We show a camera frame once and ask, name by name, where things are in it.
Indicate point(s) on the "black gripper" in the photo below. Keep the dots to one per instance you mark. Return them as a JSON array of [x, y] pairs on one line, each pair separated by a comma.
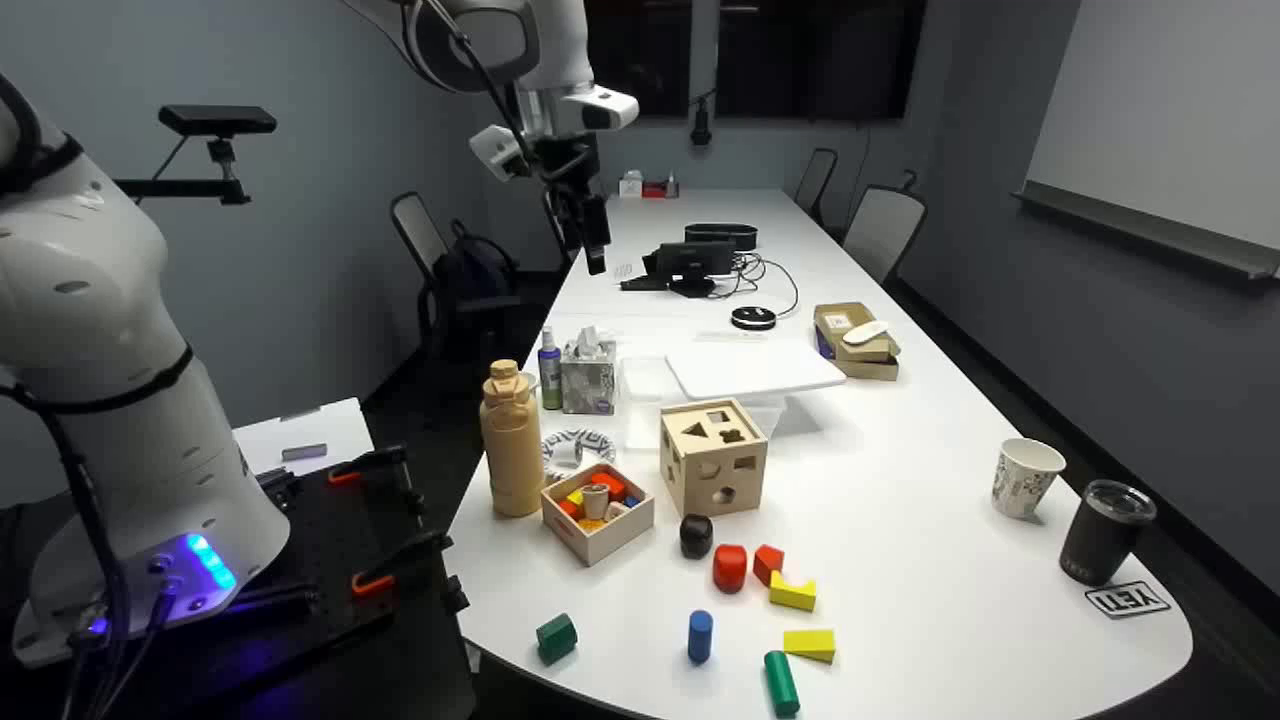
[[569, 191]]

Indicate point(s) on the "tan bottle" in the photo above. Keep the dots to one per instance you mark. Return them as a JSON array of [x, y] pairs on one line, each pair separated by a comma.
[[509, 424]]

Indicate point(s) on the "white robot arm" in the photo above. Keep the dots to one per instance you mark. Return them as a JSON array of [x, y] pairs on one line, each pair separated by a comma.
[[170, 517]]

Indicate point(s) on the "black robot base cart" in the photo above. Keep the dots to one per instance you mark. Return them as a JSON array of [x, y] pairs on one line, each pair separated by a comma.
[[355, 621]]

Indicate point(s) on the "small spray bottle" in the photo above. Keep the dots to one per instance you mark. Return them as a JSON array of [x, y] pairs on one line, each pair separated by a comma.
[[550, 372]]

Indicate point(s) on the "wooden tray with blocks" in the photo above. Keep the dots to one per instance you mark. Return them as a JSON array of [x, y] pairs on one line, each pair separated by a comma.
[[595, 515]]

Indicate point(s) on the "small red white items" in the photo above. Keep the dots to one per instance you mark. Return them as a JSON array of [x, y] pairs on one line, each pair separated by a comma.
[[638, 187]]

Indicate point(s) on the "black office chair left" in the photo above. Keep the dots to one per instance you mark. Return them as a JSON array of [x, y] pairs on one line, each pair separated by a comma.
[[469, 292]]

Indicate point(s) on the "tissue box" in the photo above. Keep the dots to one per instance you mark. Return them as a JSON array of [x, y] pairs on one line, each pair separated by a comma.
[[590, 372]]

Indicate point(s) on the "dark window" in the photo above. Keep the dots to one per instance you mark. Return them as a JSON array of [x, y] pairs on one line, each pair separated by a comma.
[[761, 59]]

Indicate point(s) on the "black round disc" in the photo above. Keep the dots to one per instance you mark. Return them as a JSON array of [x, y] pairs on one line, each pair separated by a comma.
[[752, 316]]

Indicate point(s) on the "far grey chair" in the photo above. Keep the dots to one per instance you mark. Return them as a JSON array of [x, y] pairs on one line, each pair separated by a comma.
[[818, 178]]

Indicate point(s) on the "round patterned coaster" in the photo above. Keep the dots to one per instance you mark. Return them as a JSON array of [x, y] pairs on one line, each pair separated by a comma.
[[569, 448]]

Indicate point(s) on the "white paper sheet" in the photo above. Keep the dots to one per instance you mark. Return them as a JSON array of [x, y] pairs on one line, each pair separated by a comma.
[[751, 365]]

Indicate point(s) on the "grey office chair right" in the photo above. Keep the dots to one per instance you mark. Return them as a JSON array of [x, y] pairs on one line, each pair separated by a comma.
[[882, 230]]

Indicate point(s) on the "wooden shape sorter cube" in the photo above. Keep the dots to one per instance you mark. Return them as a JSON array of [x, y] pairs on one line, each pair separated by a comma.
[[715, 458]]

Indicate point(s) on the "black cylinder block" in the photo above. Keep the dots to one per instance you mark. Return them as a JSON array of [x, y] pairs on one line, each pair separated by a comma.
[[695, 538]]

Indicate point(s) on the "red cylinder block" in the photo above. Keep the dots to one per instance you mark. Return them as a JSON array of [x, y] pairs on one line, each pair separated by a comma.
[[728, 565]]

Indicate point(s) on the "red cube block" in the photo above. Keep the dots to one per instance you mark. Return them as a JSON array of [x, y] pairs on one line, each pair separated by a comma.
[[766, 560]]

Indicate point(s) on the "green rounded block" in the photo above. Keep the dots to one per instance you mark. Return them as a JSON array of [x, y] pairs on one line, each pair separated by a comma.
[[554, 638]]

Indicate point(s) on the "blue cylinder block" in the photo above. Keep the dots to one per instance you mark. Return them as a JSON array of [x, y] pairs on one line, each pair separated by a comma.
[[698, 638]]

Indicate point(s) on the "yellow L-shaped block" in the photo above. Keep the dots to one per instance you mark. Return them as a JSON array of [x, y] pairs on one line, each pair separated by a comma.
[[794, 593]]

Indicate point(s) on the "yellow flat block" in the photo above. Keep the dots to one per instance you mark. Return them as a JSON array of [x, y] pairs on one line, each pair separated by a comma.
[[811, 646]]

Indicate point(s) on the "green cylinder block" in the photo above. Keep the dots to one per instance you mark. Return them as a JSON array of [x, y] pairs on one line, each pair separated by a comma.
[[782, 687]]

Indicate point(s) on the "white paper cup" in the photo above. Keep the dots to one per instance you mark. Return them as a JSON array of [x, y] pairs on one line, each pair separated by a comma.
[[1025, 471]]

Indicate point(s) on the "whiteboard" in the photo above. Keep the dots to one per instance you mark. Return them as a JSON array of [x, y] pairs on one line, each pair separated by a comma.
[[1164, 127]]

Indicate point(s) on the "dark tumbler cup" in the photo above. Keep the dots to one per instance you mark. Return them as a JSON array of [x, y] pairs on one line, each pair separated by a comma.
[[1105, 531]]

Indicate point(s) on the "black label sticker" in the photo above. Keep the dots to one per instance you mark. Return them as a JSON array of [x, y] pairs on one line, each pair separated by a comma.
[[1118, 602]]

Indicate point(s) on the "black device with cables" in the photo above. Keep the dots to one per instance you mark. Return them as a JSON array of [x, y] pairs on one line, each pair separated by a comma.
[[695, 265]]

